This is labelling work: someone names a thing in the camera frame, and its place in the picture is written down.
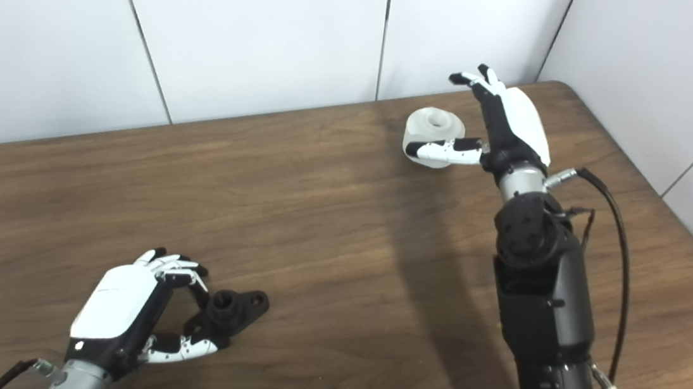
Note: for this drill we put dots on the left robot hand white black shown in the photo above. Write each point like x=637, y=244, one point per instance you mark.
x=119, y=306

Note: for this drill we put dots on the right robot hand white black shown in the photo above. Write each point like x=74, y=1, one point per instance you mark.
x=515, y=128

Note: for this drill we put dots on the round white piece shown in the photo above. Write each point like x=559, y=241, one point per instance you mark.
x=432, y=126

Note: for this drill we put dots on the black flanged holder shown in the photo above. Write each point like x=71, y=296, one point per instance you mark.
x=233, y=311

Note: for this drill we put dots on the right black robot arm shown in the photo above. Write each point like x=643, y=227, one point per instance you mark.
x=541, y=289

